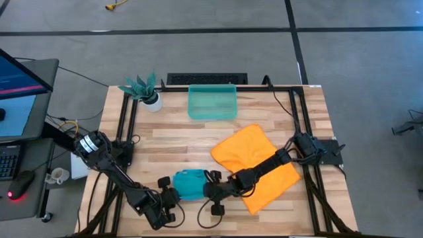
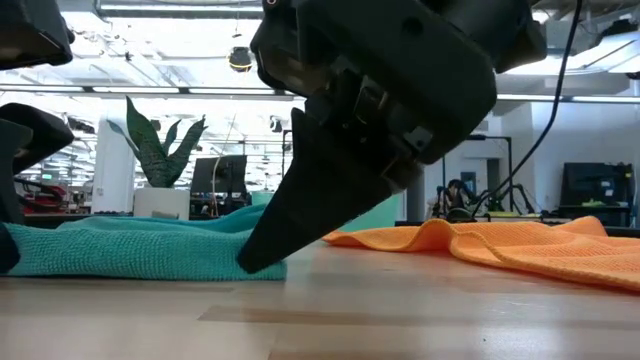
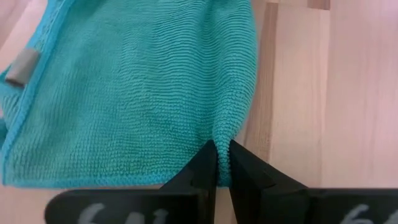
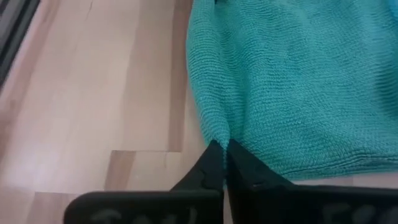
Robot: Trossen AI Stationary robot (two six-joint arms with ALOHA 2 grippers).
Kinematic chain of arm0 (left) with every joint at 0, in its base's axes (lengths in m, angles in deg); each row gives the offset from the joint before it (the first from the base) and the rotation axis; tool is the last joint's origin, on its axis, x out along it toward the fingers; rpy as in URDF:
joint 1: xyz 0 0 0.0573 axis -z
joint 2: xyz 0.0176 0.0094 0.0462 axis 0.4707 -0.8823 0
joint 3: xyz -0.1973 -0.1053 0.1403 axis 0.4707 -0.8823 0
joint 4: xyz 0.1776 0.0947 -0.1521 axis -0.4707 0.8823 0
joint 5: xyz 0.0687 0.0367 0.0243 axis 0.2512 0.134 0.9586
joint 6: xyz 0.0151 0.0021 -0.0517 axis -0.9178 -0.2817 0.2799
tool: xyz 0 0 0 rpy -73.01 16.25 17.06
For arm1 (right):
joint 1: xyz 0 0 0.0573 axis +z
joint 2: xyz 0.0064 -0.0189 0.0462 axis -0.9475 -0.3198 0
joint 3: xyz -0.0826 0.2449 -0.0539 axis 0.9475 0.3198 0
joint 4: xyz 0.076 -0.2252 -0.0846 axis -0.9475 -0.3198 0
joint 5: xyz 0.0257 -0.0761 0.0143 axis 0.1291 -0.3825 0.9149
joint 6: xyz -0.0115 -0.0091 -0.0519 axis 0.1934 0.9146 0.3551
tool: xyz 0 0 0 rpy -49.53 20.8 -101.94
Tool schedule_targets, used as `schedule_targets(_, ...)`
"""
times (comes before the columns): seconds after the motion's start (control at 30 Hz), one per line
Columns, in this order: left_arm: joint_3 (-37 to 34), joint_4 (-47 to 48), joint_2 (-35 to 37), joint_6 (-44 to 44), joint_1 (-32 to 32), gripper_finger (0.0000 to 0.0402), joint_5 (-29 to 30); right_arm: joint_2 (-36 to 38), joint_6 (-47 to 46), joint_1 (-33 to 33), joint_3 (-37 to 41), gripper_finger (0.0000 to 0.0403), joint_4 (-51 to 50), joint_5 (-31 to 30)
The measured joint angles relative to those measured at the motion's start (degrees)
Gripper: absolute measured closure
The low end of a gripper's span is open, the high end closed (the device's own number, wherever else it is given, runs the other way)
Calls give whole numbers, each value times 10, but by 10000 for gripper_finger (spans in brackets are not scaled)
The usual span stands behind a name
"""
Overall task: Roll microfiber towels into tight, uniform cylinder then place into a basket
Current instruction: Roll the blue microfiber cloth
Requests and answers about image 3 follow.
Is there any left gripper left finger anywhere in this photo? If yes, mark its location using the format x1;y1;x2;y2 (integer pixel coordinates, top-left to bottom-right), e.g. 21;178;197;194
44;139;218;224

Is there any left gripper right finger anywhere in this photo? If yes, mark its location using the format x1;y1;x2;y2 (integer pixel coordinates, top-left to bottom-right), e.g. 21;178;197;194
228;139;398;224

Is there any teal microfiber towel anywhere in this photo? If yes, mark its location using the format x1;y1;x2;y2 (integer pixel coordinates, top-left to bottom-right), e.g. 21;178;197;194
0;0;259;189

